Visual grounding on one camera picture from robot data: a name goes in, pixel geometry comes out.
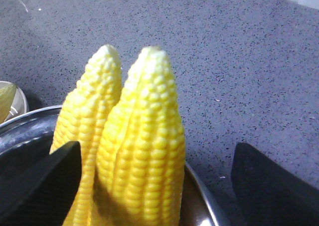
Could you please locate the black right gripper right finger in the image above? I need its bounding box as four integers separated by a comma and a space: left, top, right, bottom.
231, 143, 319, 226

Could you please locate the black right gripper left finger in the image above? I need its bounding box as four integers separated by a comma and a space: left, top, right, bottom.
0, 141, 82, 226

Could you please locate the yellow corn cob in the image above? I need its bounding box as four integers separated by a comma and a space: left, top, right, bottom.
0, 83, 16, 123
90, 46, 185, 226
50, 44, 122, 226

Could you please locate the green electric cooking pot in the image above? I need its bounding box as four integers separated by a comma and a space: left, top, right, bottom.
0, 105, 230, 226

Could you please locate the cream white plate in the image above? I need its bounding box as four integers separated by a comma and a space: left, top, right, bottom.
0, 81, 29, 123

